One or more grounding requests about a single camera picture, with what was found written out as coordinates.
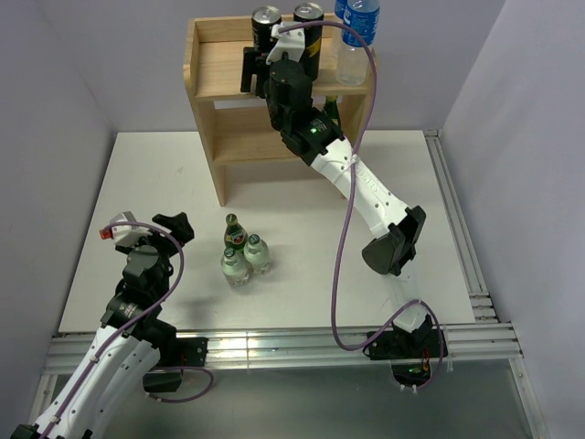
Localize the green bottle red label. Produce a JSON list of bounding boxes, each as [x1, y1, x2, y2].
[[224, 213, 249, 253]]

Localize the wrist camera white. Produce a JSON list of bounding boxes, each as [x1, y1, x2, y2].
[[100, 211, 150, 248], [266, 22, 305, 65]]

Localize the wooden two-tier shelf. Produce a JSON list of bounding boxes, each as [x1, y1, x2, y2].
[[184, 16, 374, 206]]

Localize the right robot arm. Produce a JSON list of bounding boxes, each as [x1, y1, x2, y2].
[[240, 48, 426, 277]]

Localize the green bottle yellow label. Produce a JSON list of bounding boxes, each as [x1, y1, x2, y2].
[[323, 95, 341, 127]]

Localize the black can yellow label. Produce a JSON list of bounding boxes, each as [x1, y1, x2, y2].
[[293, 2, 324, 80]]

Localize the rear clear water bottle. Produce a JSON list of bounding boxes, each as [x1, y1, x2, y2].
[[335, 0, 347, 19]]

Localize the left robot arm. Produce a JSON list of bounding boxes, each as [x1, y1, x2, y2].
[[12, 211, 195, 438]]

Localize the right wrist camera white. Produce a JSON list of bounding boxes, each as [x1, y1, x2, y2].
[[266, 22, 305, 65]]

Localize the clear soda bottle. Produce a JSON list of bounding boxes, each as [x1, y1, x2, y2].
[[220, 248, 250, 286], [243, 234, 271, 274]]

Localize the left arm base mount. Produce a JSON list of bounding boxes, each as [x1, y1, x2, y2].
[[143, 337, 208, 394]]

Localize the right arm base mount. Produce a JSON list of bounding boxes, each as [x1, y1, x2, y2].
[[362, 330, 448, 387]]

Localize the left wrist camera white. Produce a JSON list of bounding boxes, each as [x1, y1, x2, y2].
[[100, 211, 150, 248]]

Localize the front clear water bottle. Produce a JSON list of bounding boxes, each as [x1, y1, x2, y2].
[[334, 0, 380, 87]]

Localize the clear water bottle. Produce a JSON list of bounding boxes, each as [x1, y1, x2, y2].
[[334, 0, 380, 87], [335, 0, 347, 19]]

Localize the aluminium frame rails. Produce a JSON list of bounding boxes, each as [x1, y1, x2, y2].
[[34, 129, 549, 439]]

